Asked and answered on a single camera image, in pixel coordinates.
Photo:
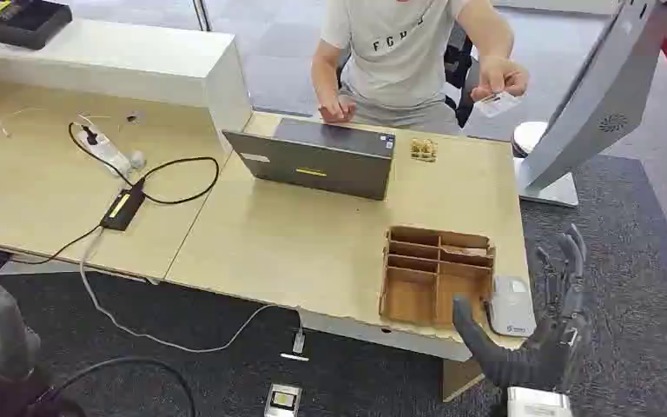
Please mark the person's left hand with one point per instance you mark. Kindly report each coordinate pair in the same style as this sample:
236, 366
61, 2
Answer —
500, 75

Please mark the small white flat piece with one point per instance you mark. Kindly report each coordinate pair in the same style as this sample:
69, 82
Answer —
294, 357

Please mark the person's right hand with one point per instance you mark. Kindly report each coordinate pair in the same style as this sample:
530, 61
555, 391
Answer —
336, 108

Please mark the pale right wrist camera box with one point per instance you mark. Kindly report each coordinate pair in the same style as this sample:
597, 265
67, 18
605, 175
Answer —
538, 404

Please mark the grey laptop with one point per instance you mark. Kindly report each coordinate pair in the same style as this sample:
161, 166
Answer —
316, 164

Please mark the white counter block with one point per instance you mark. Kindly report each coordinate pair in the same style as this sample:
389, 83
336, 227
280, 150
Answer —
109, 60

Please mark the white round base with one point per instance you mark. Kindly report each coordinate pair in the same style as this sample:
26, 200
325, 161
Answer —
526, 137

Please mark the black tray device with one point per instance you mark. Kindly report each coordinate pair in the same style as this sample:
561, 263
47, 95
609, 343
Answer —
25, 26

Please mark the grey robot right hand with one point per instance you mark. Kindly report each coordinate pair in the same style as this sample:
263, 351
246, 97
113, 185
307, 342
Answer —
526, 360

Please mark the grey kiosk stand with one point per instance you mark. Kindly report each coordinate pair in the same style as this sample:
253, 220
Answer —
598, 103

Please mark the person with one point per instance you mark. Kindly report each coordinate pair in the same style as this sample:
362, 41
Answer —
397, 57

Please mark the wooden desk leg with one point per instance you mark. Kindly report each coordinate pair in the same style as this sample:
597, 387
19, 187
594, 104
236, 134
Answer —
460, 379

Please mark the wooden compartment box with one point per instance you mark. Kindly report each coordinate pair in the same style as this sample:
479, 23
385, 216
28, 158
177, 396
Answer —
408, 296

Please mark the black power adapter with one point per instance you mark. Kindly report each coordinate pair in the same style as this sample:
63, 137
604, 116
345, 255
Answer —
123, 208

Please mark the white plastic card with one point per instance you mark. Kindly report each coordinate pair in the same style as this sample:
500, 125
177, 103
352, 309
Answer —
499, 105

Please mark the black office chair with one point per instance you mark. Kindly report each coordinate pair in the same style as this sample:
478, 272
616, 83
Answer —
460, 69

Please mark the metal pole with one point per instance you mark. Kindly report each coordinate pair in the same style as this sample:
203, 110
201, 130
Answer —
201, 14

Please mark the small silver floor device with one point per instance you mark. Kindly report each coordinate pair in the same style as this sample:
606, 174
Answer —
282, 400

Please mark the white power strip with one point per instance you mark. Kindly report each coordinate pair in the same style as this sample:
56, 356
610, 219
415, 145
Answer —
106, 151

